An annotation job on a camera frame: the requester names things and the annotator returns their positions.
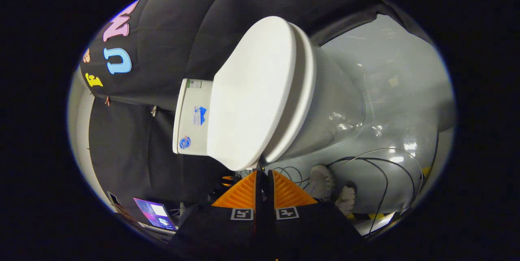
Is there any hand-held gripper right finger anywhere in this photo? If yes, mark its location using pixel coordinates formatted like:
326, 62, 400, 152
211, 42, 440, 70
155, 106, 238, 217
258, 170, 365, 261

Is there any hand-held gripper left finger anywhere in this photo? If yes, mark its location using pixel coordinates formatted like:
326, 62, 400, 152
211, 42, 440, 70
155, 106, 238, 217
168, 170, 261, 261

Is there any open laptop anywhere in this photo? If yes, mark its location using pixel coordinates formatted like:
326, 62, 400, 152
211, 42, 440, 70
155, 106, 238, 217
133, 197, 178, 232

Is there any white toilet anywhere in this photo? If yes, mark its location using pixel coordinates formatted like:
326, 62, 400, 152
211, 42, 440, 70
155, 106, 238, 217
172, 46, 366, 164

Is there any white ribbed round object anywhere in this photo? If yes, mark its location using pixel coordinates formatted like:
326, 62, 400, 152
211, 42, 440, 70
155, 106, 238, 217
336, 185, 357, 217
310, 165, 335, 200

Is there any yellow black floor tape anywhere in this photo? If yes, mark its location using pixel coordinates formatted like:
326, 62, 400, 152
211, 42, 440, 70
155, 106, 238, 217
347, 211, 391, 220

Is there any black backdrop cloth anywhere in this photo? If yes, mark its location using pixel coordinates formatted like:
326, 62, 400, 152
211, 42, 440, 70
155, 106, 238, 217
79, 0, 431, 213

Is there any black cable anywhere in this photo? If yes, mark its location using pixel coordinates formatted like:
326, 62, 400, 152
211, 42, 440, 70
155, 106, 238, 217
325, 156, 424, 238

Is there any white cable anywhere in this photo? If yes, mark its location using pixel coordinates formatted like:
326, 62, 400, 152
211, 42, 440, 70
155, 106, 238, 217
349, 147, 425, 190

